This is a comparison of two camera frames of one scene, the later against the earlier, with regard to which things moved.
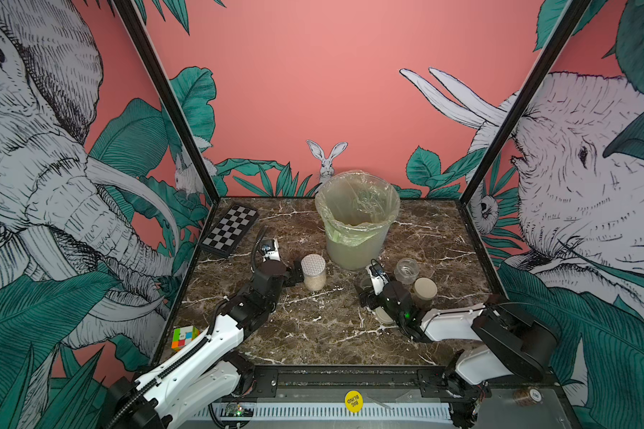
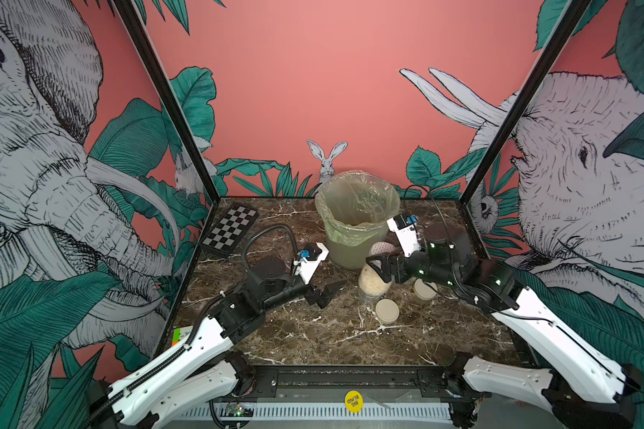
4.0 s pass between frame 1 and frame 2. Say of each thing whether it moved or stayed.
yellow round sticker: stayed
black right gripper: moved
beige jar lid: stayed
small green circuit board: stayed
